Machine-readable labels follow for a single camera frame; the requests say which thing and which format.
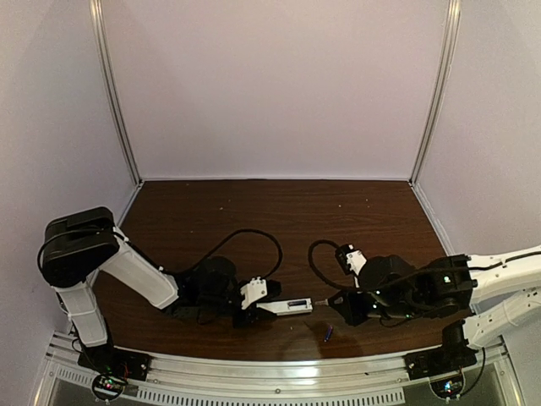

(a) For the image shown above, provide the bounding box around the aluminium frame post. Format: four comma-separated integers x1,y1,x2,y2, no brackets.
89,0,143,187
409,0,462,187

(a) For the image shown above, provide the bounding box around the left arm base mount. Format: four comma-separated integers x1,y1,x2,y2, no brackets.
74,338,151,403

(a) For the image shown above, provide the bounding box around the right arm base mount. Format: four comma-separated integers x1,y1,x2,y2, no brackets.
403,320,478,402

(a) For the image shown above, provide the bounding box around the left aluminium frame post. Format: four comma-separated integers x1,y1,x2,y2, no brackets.
89,0,143,187

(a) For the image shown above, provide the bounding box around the black camera cable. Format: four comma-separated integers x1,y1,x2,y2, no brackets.
307,239,360,293
185,228,283,283

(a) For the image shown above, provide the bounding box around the left black camera cable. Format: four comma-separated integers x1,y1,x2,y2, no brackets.
185,228,283,283

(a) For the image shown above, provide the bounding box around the white remote control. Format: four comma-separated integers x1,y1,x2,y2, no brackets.
256,298,313,316

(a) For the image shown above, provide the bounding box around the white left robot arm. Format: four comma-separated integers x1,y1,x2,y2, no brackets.
37,206,281,348

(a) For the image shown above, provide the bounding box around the purple battery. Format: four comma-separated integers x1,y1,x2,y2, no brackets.
287,300,309,308
324,325,334,343

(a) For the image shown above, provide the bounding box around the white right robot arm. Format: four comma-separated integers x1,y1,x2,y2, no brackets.
323,244,540,351

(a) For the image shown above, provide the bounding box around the right black camera cable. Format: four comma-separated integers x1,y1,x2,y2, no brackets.
307,239,360,293

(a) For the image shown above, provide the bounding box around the right aluminium frame post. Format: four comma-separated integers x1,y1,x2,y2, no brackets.
409,0,462,187

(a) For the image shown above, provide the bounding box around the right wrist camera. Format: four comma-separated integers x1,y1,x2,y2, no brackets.
335,244,367,277

